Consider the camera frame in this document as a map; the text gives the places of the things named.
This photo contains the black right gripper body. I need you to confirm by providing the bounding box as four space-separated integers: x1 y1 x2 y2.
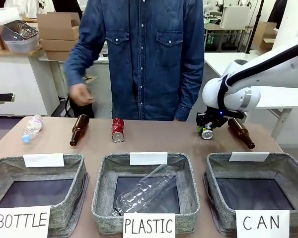
196 111 229 129

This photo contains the crushed dark silver can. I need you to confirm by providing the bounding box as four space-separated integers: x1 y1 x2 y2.
201 127 214 140

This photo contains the brown glass bottle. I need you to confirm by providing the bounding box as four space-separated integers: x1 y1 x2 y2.
69 114 90 147
227 117 256 150

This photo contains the small blue-capped water bottle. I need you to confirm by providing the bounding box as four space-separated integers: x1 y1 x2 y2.
21 114 44 144

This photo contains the crushed red can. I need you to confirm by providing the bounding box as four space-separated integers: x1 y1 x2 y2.
111 117 126 144

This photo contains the person left forearm denim sleeve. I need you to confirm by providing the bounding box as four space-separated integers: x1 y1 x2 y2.
173 57 206 122

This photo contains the person right forearm denim sleeve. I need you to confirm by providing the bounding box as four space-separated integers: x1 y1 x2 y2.
64 37 92 87

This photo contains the grey fabric basket labelled can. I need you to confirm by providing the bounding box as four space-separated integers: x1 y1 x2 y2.
203 151 298 236

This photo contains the white paper sign CAN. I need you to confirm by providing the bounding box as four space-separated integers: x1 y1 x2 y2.
235 209 291 238

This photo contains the grey fabric basket labelled plastic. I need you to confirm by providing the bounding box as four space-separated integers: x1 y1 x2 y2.
91 152 201 236

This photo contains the grey fabric basket labelled bottle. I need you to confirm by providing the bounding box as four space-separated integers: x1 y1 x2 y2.
0 153 90 238

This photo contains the person right hand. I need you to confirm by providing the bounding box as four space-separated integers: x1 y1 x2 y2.
68 83 95 108

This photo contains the white cabinet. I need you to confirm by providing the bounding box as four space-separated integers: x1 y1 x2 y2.
0 49 64 117

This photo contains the blank white card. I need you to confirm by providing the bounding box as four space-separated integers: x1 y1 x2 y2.
23 153 65 168
228 151 270 163
130 151 169 166

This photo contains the translucent plastic container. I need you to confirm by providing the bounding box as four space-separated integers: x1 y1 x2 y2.
4 34 39 54

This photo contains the flat cardboard box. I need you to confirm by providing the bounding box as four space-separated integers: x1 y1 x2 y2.
39 38 79 52
44 50 74 61

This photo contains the black office chair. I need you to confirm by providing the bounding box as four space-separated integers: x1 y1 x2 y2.
64 95 95 118

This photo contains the large clear plastic bottle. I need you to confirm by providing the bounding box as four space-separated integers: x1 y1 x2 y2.
111 163 182 217

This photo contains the person torso in denim shirt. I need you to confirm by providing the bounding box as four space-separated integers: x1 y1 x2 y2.
78 0 206 122

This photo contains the white foam sheet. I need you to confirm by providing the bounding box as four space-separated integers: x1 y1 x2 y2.
0 7 17 26

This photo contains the large open cardboard box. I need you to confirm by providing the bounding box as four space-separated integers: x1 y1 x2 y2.
36 11 81 41

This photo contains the open cardboard box on floor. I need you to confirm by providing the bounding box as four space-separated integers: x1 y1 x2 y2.
259 21 279 52

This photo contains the black pole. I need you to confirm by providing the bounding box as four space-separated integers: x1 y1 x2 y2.
246 0 262 53

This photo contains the white equipment box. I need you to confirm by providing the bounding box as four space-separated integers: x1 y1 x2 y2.
219 5 250 29

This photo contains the white paper sign PLASTIC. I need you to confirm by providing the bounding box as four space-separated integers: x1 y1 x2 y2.
122 212 176 238

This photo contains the white paper sign BOTTLE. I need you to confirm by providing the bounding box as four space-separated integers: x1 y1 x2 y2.
0 205 52 238

